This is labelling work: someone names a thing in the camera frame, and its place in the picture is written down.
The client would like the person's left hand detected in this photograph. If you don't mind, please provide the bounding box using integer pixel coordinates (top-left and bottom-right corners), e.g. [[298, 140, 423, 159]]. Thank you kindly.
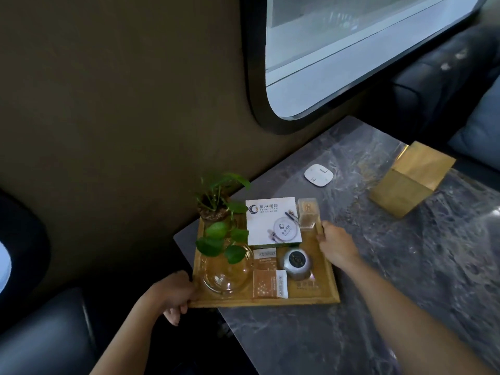
[[145, 270, 198, 327]]

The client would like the person's right hand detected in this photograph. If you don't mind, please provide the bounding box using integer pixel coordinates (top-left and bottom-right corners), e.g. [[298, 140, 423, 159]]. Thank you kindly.
[[316, 221, 362, 274]]

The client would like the wooden serving tray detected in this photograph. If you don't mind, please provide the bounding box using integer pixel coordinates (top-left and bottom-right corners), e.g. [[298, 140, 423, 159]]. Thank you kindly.
[[188, 213, 341, 309]]

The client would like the person's right forearm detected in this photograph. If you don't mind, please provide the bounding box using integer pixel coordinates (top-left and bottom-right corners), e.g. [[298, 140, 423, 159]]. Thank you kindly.
[[343, 257, 493, 375]]

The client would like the person's left forearm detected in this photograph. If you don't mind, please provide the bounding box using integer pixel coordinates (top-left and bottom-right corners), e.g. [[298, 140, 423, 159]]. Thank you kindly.
[[89, 297, 165, 375]]

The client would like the clear toothpick holder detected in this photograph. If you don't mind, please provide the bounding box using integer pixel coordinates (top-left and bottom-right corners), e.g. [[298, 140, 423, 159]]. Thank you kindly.
[[296, 197, 322, 230]]

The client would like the white square call button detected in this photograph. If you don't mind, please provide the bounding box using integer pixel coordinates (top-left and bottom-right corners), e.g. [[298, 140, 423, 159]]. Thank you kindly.
[[304, 163, 334, 188]]

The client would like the white square paper box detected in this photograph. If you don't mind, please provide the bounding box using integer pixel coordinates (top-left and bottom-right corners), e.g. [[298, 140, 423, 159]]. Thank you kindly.
[[245, 197, 304, 247]]

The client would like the small orange packet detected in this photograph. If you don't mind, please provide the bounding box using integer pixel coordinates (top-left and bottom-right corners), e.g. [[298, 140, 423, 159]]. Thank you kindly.
[[253, 248, 277, 271]]

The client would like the white narrow packet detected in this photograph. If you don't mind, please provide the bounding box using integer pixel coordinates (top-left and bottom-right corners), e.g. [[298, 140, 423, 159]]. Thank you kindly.
[[275, 270, 289, 299]]

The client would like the clear glass ashtray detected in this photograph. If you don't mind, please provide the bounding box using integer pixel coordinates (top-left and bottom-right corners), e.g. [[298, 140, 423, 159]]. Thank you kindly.
[[200, 245, 254, 299]]

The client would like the large orange packet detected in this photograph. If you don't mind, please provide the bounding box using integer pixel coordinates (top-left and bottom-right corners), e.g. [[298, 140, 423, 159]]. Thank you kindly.
[[253, 269, 279, 299]]

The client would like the green potted plant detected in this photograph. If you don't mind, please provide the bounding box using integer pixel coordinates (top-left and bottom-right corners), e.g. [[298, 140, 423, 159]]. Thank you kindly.
[[195, 173, 252, 265]]

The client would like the gold tissue box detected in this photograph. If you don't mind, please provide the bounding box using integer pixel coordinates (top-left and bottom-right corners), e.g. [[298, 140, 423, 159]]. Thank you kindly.
[[368, 141, 457, 219]]

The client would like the dark leather seat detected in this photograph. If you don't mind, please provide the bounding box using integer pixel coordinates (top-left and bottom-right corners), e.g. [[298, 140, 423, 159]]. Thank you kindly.
[[0, 189, 100, 375]]

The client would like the blue cushion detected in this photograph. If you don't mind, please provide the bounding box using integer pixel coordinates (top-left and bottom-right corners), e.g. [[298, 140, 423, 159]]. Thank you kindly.
[[446, 75, 500, 172]]

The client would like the dark leather sofa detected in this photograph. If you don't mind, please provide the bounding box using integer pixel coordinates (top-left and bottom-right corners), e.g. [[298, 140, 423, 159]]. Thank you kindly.
[[385, 22, 500, 180]]

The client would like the dark rounded window frame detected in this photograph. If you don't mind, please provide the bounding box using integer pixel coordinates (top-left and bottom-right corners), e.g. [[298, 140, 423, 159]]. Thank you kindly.
[[239, 0, 491, 136]]

